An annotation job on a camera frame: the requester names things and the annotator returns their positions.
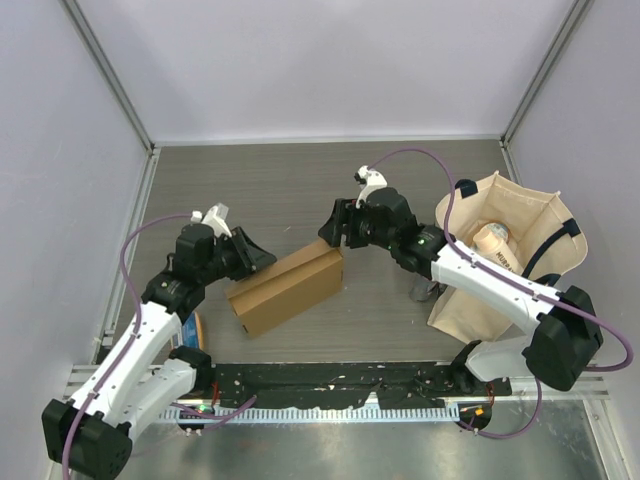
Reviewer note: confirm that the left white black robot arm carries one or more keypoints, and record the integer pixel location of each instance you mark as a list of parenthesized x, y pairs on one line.
[(93, 432)]

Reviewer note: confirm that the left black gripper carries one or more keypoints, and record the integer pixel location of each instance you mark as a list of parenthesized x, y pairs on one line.
[(244, 248)]

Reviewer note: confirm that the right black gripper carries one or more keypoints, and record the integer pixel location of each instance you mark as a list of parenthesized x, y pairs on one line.
[(344, 213)]

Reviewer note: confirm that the perforated cable duct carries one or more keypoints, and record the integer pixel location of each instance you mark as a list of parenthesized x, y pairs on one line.
[(370, 413)]

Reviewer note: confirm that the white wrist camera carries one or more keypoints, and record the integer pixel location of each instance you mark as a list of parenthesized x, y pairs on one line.
[(215, 218), (369, 181)]

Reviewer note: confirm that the beige canvas tote bag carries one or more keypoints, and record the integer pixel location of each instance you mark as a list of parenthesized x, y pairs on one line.
[(542, 234)]

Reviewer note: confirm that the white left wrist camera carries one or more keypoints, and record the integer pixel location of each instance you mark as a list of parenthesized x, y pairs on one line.
[(215, 218)]

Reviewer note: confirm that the silver red drink can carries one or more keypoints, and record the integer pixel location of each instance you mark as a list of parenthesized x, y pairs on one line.
[(423, 289)]

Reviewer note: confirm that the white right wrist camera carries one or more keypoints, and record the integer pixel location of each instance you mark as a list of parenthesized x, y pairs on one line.
[(369, 181)]

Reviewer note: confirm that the aluminium frame rail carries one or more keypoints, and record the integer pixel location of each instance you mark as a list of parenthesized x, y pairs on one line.
[(590, 387)]

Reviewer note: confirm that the brown cardboard box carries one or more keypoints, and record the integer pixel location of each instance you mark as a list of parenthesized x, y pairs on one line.
[(291, 286)]

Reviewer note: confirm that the peach tube in bag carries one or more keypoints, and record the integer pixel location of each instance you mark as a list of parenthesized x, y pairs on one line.
[(490, 242)]

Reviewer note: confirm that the yellow sponge with blue label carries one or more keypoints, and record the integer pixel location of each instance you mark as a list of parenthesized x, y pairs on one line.
[(191, 334)]

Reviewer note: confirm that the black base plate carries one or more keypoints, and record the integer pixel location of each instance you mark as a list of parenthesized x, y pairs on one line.
[(339, 386)]

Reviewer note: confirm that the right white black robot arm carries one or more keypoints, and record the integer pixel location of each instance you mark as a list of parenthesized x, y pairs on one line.
[(558, 340)]

